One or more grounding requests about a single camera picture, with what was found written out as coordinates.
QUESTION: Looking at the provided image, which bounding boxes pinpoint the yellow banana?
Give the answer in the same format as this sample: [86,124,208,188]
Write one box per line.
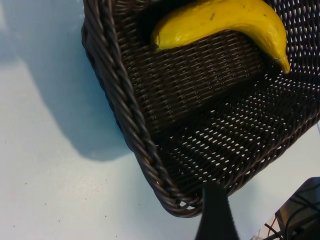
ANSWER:
[151,0,291,75]

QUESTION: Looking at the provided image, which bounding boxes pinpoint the dark equipment with wires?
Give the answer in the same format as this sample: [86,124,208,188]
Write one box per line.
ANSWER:
[264,199,320,240]

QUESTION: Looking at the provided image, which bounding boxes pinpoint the dark brown wicker basket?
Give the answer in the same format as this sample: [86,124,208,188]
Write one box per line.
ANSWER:
[81,0,320,218]

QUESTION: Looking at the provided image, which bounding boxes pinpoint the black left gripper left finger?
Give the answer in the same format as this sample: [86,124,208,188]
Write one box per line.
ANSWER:
[194,183,238,240]

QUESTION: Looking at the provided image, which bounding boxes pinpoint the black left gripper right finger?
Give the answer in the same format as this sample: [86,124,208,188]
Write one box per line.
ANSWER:
[294,176,320,208]

